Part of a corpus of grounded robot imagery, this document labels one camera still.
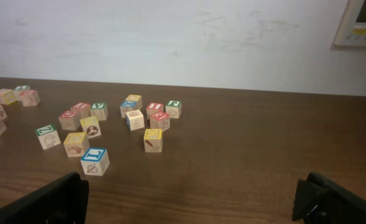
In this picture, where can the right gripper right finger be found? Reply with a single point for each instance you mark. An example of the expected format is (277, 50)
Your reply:
(320, 200)

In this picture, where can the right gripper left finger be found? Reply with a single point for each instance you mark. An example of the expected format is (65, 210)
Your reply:
(64, 200)

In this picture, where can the blue block lower right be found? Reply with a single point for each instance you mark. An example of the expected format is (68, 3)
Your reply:
(95, 161)

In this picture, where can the yellow block lower centre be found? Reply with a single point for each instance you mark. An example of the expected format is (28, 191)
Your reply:
(76, 144)

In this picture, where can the green Z block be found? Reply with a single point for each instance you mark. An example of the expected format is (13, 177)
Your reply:
(48, 136)

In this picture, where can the red Q block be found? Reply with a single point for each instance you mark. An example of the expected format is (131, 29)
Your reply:
(70, 120)

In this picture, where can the red Y block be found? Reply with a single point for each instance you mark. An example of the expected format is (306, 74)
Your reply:
(82, 108)

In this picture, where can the green V block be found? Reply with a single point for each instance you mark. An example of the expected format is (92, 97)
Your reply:
(99, 110)

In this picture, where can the blue white block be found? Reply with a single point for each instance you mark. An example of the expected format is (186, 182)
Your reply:
(135, 120)

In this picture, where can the yellow block far right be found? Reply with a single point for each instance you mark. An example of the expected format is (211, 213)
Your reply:
(153, 140)

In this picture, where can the red A block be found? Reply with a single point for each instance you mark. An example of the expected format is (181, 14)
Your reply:
(29, 98)

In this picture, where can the blue X block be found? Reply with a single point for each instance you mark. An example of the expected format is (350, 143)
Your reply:
(127, 106)

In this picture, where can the green L block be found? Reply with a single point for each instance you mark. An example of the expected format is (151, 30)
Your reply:
(19, 89)

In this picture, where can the yellow block top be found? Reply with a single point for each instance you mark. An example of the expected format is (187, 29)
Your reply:
(137, 99)

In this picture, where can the red E block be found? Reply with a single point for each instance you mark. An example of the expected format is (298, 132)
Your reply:
(160, 120)

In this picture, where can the red I block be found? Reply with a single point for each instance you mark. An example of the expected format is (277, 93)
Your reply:
(153, 108)

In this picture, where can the green J block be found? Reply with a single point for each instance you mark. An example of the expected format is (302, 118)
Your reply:
(173, 109)

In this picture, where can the wall-mounted panel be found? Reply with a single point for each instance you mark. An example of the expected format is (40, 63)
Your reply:
(352, 28)

